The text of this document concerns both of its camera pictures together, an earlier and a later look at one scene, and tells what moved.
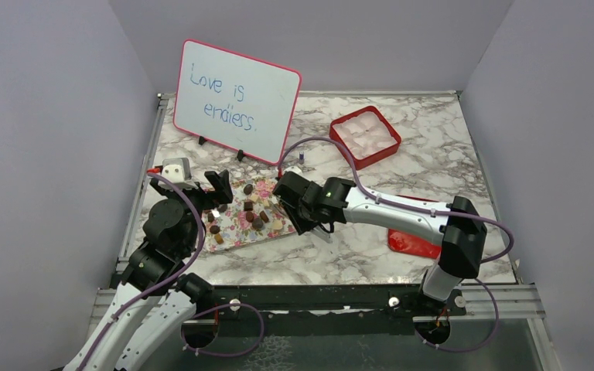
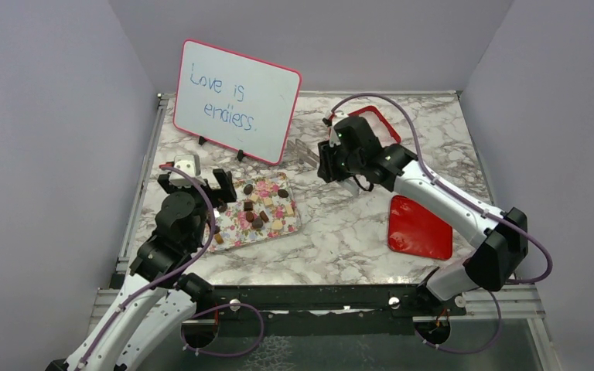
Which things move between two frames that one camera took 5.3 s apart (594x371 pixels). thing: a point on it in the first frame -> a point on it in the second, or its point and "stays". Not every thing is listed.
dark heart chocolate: x=257 y=223 stays
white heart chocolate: x=276 y=224 stays
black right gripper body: x=301 y=218 -> x=336 y=163
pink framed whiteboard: x=237 y=101 stays
